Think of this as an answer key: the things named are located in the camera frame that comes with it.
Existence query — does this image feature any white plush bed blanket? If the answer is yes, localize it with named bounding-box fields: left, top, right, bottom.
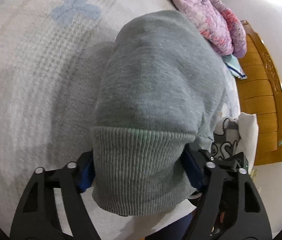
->
left=0, top=0, right=242, bottom=238

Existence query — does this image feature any wooden headboard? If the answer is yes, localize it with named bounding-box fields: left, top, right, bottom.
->
left=236, top=20, right=282, bottom=166

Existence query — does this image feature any grey sweatshirt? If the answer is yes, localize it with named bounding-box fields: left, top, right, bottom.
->
left=90, top=10, right=226, bottom=216

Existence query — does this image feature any folded white printed clothes stack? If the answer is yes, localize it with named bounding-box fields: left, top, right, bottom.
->
left=211, top=112, right=259, bottom=173

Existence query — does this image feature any teal striped pillow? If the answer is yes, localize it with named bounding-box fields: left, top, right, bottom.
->
left=222, top=54, right=247, bottom=80

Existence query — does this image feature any pink purple floral quilt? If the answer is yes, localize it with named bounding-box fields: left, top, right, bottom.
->
left=172, top=0, right=247, bottom=58

